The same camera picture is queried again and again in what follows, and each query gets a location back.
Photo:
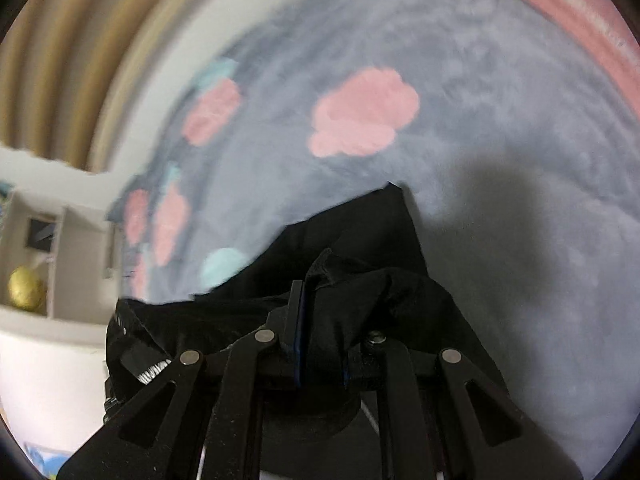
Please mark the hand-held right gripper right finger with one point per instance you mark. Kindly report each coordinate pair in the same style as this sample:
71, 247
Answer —
395, 385

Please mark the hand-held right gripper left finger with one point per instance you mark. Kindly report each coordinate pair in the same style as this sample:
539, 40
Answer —
298, 335

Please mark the black hooded jacket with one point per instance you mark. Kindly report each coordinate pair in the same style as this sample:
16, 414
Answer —
380, 240

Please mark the white bookshelf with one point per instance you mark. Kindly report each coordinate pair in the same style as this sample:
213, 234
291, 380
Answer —
75, 260

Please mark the grey floral blanket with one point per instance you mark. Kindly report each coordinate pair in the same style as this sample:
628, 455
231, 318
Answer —
500, 160

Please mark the gold globe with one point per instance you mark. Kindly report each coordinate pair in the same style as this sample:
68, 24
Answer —
26, 290

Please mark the black box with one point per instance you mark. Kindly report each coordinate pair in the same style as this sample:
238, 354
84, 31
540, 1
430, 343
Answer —
41, 234

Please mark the wooden slatted headboard panel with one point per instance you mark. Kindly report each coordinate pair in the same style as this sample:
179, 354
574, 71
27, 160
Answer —
75, 60

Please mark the pink printed pillow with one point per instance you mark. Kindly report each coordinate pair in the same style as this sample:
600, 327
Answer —
565, 5

